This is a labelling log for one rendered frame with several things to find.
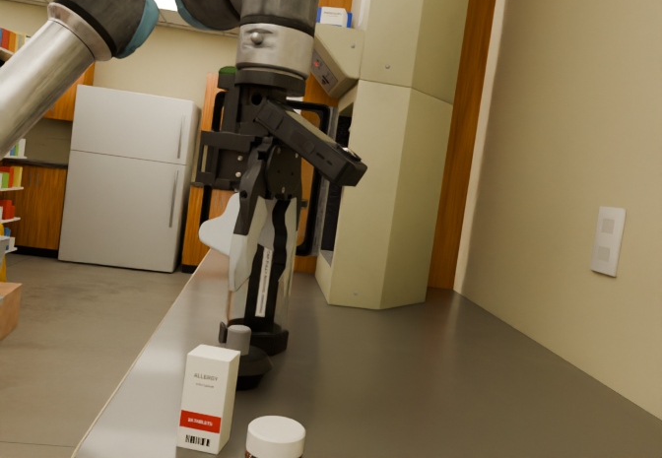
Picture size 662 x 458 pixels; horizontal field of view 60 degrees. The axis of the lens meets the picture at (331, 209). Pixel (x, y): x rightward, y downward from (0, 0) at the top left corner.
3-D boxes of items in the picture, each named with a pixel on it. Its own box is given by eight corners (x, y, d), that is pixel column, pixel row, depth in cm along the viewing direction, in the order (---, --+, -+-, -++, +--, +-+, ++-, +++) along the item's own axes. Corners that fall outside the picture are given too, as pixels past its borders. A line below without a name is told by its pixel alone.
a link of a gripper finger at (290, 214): (252, 262, 67) (248, 186, 63) (297, 272, 64) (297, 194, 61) (237, 274, 64) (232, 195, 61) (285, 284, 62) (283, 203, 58)
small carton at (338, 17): (344, 41, 130) (348, 15, 130) (341, 35, 125) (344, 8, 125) (322, 39, 131) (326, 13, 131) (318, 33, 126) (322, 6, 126)
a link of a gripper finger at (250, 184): (245, 242, 56) (270, 163, 59) (261, 245, 56) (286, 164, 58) (222, 228, 52) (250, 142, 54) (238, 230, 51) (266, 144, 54)
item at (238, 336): (279, 395, 68) (287, 340, 68) (200, 395, 65) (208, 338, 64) (260, 367, 76) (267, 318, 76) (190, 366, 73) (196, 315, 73)
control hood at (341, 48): (338, 98, 150) (344, 60, 149) (359, 79, 118) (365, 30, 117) (295, 92, 149) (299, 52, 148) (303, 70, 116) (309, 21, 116)
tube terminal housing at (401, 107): (406, 287, 156) (447, -1, 152) (443, 316, 123) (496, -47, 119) (314, 276, 152) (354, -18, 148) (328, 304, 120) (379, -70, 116)
